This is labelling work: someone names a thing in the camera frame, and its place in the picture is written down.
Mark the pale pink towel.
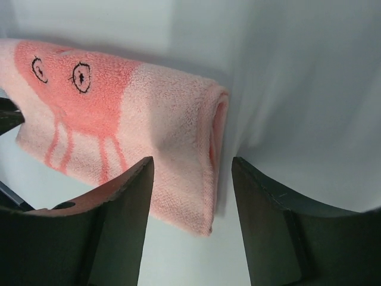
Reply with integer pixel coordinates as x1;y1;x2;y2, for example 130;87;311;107
1;39;229;236

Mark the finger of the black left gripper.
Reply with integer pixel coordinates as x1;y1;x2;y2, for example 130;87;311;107
0;98;25;135

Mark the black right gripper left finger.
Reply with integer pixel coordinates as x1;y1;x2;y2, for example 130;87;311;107
1;157;154;285

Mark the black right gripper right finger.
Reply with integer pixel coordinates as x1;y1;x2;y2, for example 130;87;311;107
232;157;380;285

